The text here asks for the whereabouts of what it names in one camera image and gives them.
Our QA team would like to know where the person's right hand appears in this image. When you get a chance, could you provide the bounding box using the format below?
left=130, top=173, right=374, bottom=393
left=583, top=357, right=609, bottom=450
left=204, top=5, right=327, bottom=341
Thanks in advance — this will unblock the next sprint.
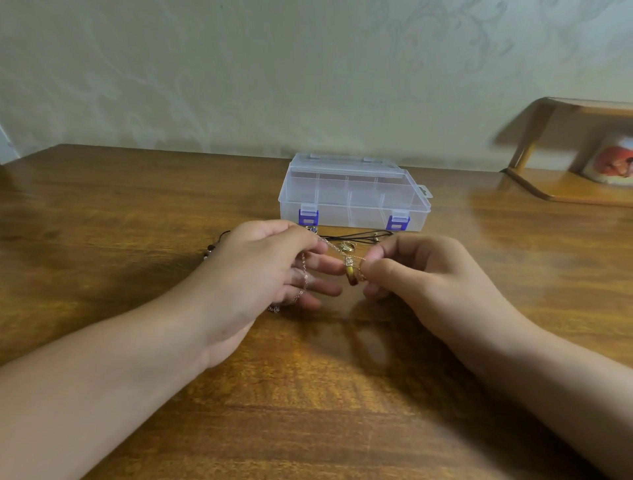
left=356, top=232, right=530, bottom=372

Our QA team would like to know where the person's left hand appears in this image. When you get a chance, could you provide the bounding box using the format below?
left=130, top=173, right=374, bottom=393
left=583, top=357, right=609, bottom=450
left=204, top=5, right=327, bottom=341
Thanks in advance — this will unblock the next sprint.
left=163, top=220, right=347, bottom=371

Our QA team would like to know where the clear plastic organizer box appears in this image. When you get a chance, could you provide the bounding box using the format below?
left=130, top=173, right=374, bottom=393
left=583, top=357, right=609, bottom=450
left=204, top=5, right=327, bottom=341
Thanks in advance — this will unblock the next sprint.
left=278, top=152, right=433, bottom=233

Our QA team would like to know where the person's right forearm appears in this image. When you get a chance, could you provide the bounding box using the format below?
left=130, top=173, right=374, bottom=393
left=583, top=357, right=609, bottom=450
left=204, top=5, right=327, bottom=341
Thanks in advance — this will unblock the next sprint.
left=475, top=326, right=633, bottom=480

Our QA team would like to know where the person's left forearm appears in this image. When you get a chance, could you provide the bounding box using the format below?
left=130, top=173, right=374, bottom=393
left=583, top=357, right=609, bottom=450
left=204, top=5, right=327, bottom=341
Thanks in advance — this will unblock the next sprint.
left=0, top=297, right=224, bottom=480

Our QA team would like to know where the wooden shelf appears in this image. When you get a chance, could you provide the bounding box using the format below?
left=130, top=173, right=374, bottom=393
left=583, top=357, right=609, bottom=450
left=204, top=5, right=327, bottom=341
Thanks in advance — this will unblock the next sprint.
left=501, top=97, right=633, bottom=207

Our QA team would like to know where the white printed mug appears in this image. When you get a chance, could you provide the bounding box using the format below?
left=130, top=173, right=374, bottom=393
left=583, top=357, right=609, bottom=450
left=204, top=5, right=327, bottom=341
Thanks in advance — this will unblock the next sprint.
left=582, top=133, right=633, bottom=187

